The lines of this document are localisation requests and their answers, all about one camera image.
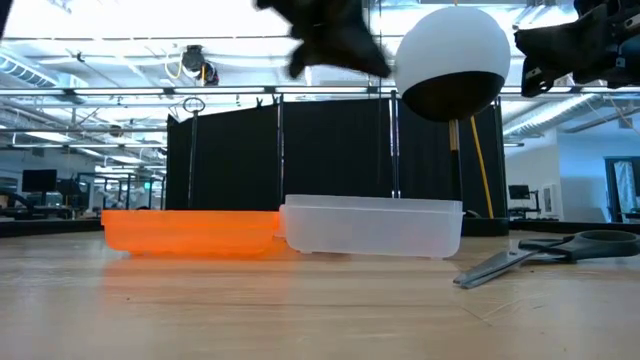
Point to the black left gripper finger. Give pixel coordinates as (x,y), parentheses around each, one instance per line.
(300,57)
(357,50)

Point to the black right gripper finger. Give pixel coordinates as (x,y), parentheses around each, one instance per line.
(565,47)

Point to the clear plastic supply box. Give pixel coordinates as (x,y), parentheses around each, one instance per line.
(372,230)

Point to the orange perforated box lid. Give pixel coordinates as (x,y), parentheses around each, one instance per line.
(190,232)

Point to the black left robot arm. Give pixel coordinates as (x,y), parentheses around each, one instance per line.
(4,15)

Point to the white globe lamp black base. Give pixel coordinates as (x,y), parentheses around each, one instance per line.
(450,45)

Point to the black ceiling spotlight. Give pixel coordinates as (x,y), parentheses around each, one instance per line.
(194,60)

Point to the silver partition pole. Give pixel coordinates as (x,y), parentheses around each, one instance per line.
(395,150)

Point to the black curtain partition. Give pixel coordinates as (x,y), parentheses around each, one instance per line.
(235,160)

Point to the dark framed door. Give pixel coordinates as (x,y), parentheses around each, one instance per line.
(611,190)

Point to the black computer monitor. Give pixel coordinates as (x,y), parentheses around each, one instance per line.
(39,181)
(519,192)

